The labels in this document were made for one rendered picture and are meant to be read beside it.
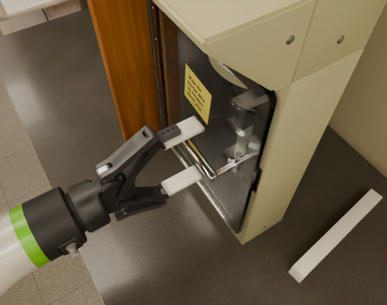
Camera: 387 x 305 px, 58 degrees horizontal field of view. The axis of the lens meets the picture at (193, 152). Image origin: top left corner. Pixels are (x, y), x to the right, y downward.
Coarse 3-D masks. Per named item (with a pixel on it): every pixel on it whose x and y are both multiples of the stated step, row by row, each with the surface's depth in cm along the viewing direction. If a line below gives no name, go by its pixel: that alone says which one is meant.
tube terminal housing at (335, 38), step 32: (320, 0) 30; (352, 0) 32; (384, 0) 35; (320, 32) 33; (352, 32) 37; (320, 64) 38; (352, 64) 42; (288, 96) 39; (320, 96) 43; (288, 128) 45; (320, 128) 51; (288, 160) 54; (256, 192) 57; (288, 192) 66; (256, 224) 70
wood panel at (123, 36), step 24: (96, 0) 58; (120, 0) 61; (144, 0) 63; (96, 24) 62; (120, 24) 64; (144, 24) 67; (120, 48) 68; (144, 48) 71; (120, 72) 72; (144, 72) 76; (120, 96) 77; (144, 96) 81; (120, 120) 85; (144, 120) 87
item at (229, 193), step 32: (160, 32) 59; (160, 64) 66; (192, 64) 54; (224, 64) 45; (224, 96) 49; (256, 96) 42; (224, 128) 54; (256, 128) 45; (192, 160) 75; (224, 160) 59; (256, 160) 49; (224, 192) 66
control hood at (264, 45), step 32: (160, 0) 29; (192, 0) 29; (224, 0) 29; (256, 0) 29; (288, 0) 29; (192, 32) 27; (224, 32) 27; (256, 32) 28; (288, 32) 30; (256, 64) 31; (288, 64) 34
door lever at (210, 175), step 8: (184, 144) 58; (192, 144) 58; (192, 152) 57; (200, 152) 57; (200, 160) 56; (232, 160) 56; (200, 168) 56; (208, 168) 55; (224, 168) 55; (232, 168) 56; (208, 176) 55; (216, 176) 55
